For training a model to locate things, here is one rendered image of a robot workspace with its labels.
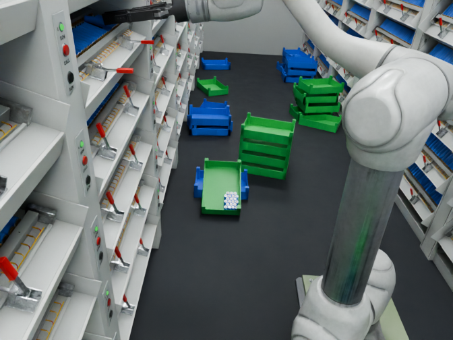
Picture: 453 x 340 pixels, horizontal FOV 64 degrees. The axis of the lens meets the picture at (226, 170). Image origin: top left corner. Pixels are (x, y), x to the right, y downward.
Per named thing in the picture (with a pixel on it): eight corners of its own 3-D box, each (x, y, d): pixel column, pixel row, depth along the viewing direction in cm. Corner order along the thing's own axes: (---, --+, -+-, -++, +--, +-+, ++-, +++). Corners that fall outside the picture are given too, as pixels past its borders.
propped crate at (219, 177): (239, 215, 192) (240, 208, 185) (201, 213, 191) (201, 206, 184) (240, 167, 208) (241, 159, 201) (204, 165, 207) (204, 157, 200)
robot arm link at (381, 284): (390, 305, 116) (413, 254, 104) (366, 343, 104) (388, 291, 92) (344, 276, 125) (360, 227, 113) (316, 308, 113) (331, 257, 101)
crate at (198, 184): (246, 179, 221) (247, 168, 216) (247, 200, 204) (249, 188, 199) (196, 177, 220) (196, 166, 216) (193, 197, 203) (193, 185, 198)
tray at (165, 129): (172, 125, 211) (180, 104, 205) (155, 183, 160) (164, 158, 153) (139, 112, 207) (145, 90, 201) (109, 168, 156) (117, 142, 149)
